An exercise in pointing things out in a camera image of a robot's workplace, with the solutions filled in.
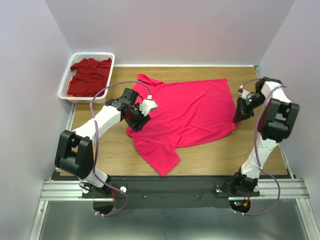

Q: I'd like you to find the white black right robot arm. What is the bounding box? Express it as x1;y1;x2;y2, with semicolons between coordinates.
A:
230;77;300;196

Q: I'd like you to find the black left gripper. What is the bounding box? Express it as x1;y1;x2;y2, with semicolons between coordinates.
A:
125;102;151;133

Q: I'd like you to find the white plastic basket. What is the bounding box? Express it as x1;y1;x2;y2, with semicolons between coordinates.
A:
58;52;115;104

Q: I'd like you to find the pink t-shirt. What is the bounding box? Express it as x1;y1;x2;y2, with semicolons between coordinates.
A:
126;74;237;177

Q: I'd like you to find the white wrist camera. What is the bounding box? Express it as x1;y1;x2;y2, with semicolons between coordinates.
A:
238;85;256;100
138;99;158;116

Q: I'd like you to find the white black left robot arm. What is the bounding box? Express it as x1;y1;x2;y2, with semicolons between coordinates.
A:
54;88;158;197

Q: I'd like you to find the dark red t-shirt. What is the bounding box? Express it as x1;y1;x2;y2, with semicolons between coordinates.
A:
70;58;112;98

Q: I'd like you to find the aluminium mounting rail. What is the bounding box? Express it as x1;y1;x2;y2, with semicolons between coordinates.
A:
40;177;310;201

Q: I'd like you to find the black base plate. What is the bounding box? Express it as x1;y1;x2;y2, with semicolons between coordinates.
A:
41;176;248;213

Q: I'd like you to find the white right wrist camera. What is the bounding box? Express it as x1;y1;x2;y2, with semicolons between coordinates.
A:
238;85;256;100

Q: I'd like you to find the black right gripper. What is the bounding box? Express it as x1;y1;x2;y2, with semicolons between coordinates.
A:
231;92;267;123

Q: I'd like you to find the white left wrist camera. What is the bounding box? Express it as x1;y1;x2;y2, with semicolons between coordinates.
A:
138;99;158;116

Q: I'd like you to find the orange garment in basket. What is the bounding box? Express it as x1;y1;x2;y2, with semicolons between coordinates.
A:
67;78;75;97

